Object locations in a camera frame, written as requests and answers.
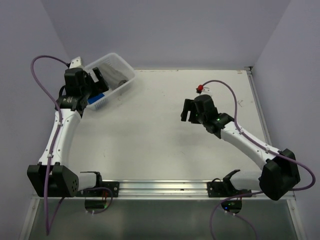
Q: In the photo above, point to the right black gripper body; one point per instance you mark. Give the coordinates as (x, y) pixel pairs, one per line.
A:
(196, 117)

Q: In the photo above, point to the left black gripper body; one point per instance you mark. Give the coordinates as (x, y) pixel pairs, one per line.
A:
(90, 88)

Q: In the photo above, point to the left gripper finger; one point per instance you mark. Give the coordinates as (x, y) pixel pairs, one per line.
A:
(101, 84)
(93, 76)

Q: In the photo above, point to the grey towel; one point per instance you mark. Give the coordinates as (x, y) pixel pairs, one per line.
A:
(113, 77)

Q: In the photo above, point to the blue towel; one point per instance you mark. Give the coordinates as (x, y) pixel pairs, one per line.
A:
(95, 98)

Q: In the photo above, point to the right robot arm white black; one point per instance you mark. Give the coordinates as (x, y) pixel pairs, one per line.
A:
(278, 172)

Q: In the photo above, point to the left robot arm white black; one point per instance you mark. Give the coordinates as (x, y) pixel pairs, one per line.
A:
(55, 159)

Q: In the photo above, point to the white plastic basket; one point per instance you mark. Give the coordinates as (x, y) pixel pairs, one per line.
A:
(118, 63)

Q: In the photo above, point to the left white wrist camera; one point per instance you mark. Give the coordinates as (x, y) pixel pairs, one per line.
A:
(76, 63)

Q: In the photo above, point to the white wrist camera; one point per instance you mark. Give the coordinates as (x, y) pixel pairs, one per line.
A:
(76, 63)
(203, 90)

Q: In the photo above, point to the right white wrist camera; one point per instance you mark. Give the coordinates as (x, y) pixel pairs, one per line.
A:
(203, 90)

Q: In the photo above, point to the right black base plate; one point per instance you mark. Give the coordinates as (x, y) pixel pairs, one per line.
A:
(220, 189)

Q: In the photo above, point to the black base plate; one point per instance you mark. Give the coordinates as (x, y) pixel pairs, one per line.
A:
(220, 189)
(113, 186)

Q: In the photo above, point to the aluminium mounting rail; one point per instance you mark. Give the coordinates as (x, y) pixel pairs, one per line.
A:
(175, 188)

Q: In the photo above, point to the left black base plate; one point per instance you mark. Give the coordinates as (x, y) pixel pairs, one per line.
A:
(113, 186)

